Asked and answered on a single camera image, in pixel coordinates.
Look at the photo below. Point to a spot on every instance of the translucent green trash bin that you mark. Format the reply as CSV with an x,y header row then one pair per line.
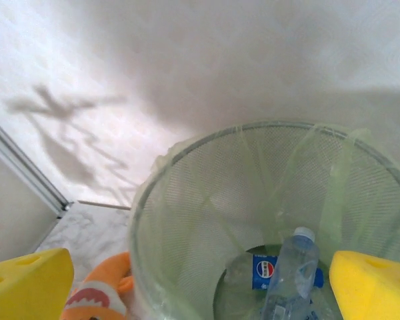
x,y
220,173

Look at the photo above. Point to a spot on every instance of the aluminium frame post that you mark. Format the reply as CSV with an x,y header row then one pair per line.
x,y
26,166

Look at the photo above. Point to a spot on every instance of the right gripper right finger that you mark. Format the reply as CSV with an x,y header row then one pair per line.
x,y
376,290

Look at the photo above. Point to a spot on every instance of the Pepsi label plastic bottle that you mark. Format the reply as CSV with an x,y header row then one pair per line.
x,y
263,270

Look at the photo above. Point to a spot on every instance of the clear bottle pale cap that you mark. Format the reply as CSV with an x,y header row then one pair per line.
x,y
296,263

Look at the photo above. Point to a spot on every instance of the orange plush fish toy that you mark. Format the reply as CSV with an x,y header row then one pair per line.
x,y
103,276

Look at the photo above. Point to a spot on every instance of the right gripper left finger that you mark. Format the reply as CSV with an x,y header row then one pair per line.
x,y
26,286

